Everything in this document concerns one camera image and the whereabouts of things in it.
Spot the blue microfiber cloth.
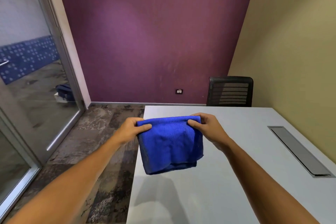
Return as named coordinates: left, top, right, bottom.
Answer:
left=136, top=116, right=204, bottom=175

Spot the person's left hand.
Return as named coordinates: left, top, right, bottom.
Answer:
left=114, top=117, right=153, bottom=145

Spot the person's right hand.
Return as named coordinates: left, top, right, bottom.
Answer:
left=188, top=113, right=230, bottom=151

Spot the black mesh office chair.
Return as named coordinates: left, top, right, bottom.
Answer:
left=206, top=76, right=254, bottom=107

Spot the person's right forearm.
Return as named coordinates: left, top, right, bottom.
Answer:
left=214, top=137, right=321, bottom=224

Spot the grey table cable hatch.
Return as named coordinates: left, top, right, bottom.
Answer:
left=267, top=126, right=336, bottom=178

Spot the glass door with metal frame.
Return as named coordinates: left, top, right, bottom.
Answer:
left=0, top=0, right=86, bottom=224

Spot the person's left forearm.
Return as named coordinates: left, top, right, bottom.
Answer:
left=5, top=135, right=132, bottom=224

